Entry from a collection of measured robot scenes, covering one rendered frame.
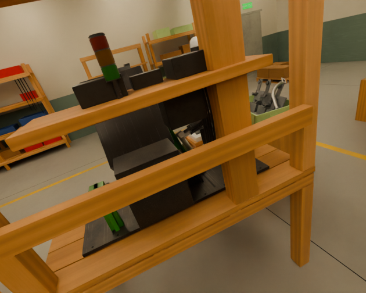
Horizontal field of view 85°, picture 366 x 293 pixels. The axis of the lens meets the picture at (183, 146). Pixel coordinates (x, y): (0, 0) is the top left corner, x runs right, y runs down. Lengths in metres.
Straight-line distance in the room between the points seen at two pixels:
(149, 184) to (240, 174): 0.45
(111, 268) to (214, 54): 0.97
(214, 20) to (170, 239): 0.90
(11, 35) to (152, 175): 6.27
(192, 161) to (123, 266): 0.57
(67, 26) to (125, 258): 6.17
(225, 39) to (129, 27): 6.10
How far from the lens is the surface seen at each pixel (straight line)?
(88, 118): 0.66
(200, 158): 0.77
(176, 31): 6.67
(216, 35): 0.78
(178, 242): 1.06
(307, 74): 1.08
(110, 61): 0.70
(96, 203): 0.77
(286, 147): 2.16
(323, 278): 1.93
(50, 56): 6.61
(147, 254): 1.04
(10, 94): 6.81
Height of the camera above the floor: 1.64
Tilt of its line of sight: 26 degrees down
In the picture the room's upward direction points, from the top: 16 degrees counter-clockwise
